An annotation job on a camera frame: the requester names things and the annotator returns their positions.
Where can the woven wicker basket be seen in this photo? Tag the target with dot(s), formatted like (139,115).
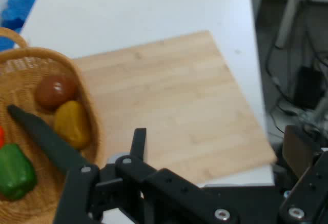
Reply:
(18,80)

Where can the white furniture leg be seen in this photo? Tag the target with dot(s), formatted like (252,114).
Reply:
(290,11)

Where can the dark blue foam mat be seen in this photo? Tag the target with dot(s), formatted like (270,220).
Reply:
(18,10)
(5,44)

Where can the brown toy tomato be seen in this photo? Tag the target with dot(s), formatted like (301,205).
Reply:
(55,92)

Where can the black box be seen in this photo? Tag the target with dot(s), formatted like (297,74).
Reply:
(308,88)

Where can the bamboo cutting board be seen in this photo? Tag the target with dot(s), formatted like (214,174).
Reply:
(174,98)

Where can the green toy pepper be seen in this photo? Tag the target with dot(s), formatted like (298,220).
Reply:
(14,172)

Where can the dark green toy cucumber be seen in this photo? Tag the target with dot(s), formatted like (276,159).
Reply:
(43,135)

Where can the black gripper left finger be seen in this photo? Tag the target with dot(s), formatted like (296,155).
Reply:
(159,183)

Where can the orange toy pepper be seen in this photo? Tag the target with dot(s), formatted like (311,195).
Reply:
(1,136)

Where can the yellow toy pepper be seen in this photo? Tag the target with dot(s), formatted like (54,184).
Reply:
(71,124)

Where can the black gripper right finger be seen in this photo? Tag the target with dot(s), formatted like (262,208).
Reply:
(307,190)

